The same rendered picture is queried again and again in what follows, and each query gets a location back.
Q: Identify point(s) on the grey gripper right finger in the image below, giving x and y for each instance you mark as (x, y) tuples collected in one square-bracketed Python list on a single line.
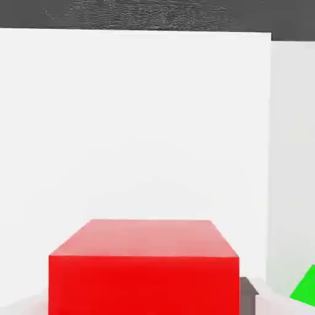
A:
[(248, 295)]

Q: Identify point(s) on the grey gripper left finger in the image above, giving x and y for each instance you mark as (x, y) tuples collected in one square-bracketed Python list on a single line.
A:
[(29, 306)]

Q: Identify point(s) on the small red cube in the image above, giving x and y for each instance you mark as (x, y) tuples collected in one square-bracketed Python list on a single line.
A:
[(144, 283)]

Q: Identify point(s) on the small green cube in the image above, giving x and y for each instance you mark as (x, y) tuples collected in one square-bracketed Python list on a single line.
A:
[(306, 289)]

